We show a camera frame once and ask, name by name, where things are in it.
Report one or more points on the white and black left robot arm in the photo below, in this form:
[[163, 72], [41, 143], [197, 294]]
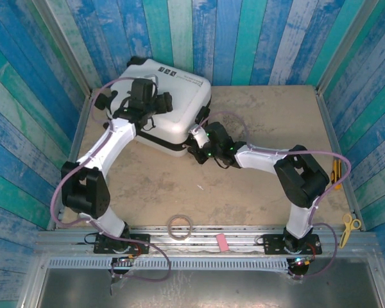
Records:
[[109, 144]]

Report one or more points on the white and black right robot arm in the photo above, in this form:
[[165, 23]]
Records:
[[263, 158]]

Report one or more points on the aluminium corner post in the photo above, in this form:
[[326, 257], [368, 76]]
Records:
[[62, 41], [347, 41]]

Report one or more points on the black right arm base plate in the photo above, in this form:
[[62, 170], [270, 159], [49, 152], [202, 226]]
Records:
[[272, 244]]

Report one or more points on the yellow scissors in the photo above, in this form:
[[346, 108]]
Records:
[[348, 229]]

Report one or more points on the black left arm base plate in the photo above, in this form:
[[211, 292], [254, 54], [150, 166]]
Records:
[[141, 240]]

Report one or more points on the small white scrap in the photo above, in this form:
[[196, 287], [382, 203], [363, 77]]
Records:
[[200, 187]]

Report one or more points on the aluminium mounting rail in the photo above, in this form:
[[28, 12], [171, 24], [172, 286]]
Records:
[[244, 239]]

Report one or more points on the small circuit board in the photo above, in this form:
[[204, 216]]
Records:
[[125, 260], [300, 261]]

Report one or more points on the pink eraser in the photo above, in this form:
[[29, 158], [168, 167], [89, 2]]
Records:
[[223, 244]]

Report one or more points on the yellow utility knife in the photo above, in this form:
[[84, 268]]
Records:
[[336, 173]]

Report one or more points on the white hard-shell suitcase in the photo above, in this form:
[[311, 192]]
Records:
[[179, 106]]

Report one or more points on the steel sheet tray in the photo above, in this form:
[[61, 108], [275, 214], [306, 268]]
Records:
[[244, 288]]

